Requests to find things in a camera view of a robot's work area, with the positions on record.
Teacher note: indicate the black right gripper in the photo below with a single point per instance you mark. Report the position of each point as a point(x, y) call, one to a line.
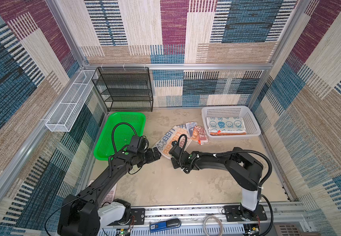
point(175, 163)

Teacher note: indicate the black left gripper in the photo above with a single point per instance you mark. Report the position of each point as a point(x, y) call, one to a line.
point(150, 157)

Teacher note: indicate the green plastic laundry basket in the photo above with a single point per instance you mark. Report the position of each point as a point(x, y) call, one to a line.
point(117, 132)

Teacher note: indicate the orange bunny pattern towel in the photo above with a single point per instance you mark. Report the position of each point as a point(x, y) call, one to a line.
point(219, 133)

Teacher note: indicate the blue patterned towel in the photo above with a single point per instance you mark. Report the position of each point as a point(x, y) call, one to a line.
point(225, 124)

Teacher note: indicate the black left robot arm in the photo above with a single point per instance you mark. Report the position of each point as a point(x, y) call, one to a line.
point(83, 214)

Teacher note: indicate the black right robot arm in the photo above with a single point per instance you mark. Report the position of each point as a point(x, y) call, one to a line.
point(249, 168)

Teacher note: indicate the white desk calculator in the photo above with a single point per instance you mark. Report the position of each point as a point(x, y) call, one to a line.
point(109, 197)

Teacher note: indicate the blue black stapler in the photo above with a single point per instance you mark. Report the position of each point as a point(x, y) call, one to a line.
point(165, 225)

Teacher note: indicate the white plastic basket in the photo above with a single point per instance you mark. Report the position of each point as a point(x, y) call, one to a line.
point(251, 124)

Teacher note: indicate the black wire mesh shelf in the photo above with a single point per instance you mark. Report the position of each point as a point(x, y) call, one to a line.
point(126, 89)

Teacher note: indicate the white wire mesh tray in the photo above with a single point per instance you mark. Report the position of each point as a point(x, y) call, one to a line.
point(69, 108)

